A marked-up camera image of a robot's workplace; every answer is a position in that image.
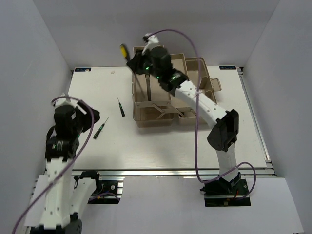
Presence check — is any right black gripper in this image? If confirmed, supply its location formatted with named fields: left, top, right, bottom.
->
left=126, top=49, right=161, bottom=80

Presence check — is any yellow black handled file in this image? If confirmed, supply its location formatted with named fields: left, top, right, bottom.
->
left=145, top=74, right=152, bottom=101

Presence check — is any small green precision screwdriver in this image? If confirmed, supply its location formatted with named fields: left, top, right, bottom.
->
left=93, top=117, right=109, bottom=139

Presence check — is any black handled awl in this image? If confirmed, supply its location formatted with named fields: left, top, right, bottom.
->
left=119, top=44, right=145, bottom=97

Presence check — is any beige plastic toolbox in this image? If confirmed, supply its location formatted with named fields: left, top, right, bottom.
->
left=132, top=54, right=222, bottom=128

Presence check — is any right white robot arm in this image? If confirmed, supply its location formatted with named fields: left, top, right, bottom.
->
left=120, top=45, right=240, bottom=195

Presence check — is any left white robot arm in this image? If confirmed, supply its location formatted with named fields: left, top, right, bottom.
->
left=30, top=100, right=103, bottom=234

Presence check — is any small precision screwdriver upper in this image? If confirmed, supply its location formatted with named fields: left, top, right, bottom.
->
left=117, top=97, right=125, bottom=117

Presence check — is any blue label left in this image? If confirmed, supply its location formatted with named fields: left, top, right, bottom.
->
left=74, top=67, right=91, bottom=72

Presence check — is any blue label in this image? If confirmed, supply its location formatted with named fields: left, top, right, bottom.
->
left=74, top=67, right=91, bottom=72
left=219, top=65, right=236, bottom=70

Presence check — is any blue label right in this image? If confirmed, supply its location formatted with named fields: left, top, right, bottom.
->
left=219, top=65, right=236, bottom=70

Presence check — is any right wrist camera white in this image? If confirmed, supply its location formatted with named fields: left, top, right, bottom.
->
left=142, top=33, right=159, bottom=55

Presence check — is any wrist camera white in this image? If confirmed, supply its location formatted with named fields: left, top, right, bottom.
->
left=51, top=93, right=87, bottom=114
left=142, top=33, right=159, bottom=55

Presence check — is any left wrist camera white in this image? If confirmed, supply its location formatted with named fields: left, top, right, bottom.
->
left=51, top=93, right=87, bottom=114

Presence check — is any aluminium table edge rail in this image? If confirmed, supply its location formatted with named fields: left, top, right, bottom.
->
left=72, top=168, right=275, bottom=176

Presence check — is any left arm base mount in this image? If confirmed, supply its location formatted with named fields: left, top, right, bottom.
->
left=88, top=176, right=124, bottom=205

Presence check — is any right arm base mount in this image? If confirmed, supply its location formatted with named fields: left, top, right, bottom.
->
left=200, top=179, right=251, bottom=207

